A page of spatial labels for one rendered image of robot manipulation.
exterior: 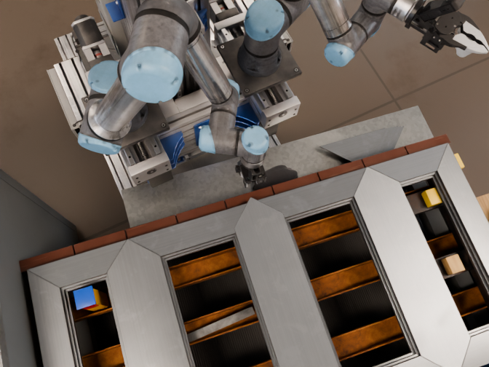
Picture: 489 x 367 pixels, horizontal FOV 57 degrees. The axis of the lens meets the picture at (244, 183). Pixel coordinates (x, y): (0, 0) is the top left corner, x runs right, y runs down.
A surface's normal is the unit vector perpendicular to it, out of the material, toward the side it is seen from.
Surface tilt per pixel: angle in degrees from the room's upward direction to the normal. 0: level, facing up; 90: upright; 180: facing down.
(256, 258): 0
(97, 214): 0
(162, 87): 83
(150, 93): 83
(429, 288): 0
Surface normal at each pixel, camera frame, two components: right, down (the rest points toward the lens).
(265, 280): 0.04, -0.33
